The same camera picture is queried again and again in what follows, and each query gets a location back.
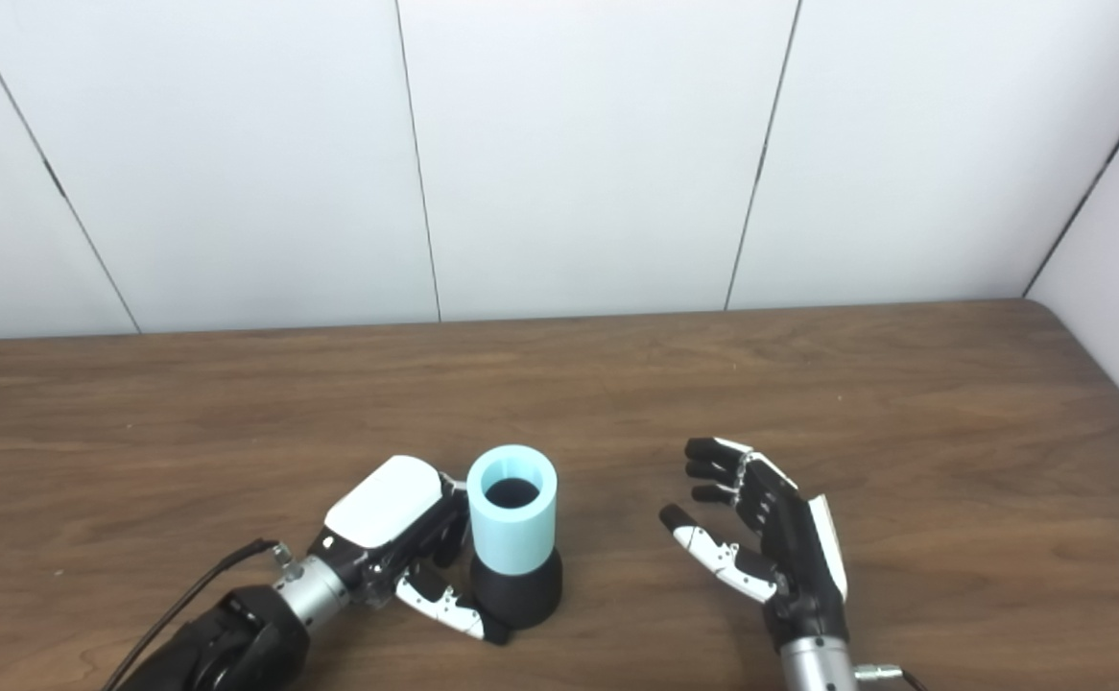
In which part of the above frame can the light-blue cylindrical hose piece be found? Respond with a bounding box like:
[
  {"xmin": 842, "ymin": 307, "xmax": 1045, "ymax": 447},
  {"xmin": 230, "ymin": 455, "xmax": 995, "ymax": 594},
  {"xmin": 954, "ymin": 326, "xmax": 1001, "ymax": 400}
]
[{"xmin": 466, "ymin": 444, "xmax": 559, "ymax": 577}]

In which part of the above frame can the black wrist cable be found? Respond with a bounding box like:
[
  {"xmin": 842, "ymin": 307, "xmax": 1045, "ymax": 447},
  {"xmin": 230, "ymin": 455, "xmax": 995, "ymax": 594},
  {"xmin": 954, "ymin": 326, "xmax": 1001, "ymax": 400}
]
[
  {"xmin": 852, "ymin": 664, "xmax": 927, "ymax": 691},
  {"xmin": 104, "ymin": 539, "xmax": 294, "ymax": 691}
]

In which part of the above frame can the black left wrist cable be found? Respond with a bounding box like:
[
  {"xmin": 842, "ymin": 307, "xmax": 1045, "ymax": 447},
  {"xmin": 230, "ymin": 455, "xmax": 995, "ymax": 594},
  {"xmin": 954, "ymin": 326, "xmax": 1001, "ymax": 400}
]
[{"xmin": 104, "ymin": 539, "xmax": 294, "ymax": 691}]

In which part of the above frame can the black flared nozzle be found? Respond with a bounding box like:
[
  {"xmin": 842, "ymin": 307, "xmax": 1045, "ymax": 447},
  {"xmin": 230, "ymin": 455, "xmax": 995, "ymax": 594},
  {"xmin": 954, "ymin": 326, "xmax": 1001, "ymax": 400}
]
[{"xmin": 469, "ymin": 547, "xmax": 563, "ymax": 631}]

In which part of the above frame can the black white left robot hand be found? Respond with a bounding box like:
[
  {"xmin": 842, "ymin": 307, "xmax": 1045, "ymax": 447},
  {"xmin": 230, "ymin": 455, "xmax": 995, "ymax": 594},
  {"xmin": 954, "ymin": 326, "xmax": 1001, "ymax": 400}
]
[{"xmin": 308, "ymin": 455, "xmax": 512, "ymax": 646}]

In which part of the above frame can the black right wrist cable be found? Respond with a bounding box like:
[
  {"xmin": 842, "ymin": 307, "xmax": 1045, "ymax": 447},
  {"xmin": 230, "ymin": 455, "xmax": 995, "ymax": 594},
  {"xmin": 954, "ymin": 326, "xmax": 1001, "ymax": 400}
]
[{"xmin": 852, "ymin": 664, "xmax": 927, "ymax": 691}]

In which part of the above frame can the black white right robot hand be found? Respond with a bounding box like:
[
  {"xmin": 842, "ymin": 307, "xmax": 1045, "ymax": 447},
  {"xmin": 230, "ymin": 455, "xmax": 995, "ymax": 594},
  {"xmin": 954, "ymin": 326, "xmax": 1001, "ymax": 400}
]
[{"xmin": 658, "ymin": 437, "xmax": 850, "ymax": 654}]

